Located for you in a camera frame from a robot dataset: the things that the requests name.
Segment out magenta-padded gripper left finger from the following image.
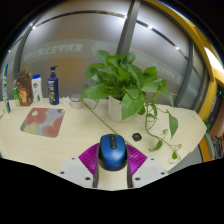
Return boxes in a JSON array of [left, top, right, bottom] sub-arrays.
[[55, 143, 102, 189]]

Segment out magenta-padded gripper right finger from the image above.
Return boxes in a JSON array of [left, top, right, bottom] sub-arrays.
[[125, 143, 169, 189]]

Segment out blue computer mouse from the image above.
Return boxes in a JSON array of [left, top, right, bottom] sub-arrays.
[[97, 133, 129, 172]]

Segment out multicolour pastel mouse pad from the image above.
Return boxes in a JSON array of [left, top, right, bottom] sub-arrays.
[[19, 107, 66, 139]]

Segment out green plant in white pot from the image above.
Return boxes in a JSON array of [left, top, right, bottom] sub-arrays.
[[79, 49, 184, 161]]

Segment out dark blue pump bottle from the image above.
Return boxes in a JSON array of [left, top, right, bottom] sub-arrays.
[[47, 65, 60, 106]]

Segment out white bottle with blue cap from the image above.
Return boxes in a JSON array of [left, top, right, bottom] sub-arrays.
[[31, 73, 44, 106]]

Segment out brown cardboard box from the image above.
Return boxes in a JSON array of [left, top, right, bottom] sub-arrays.
[[15, 70, 34, 107]]

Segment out clear bottle with green label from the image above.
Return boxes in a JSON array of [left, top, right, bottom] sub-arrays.
[[12, 78, 20, 108]]

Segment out white green blue tube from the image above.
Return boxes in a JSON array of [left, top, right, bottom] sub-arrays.
[[2, 63, 12, 114]]

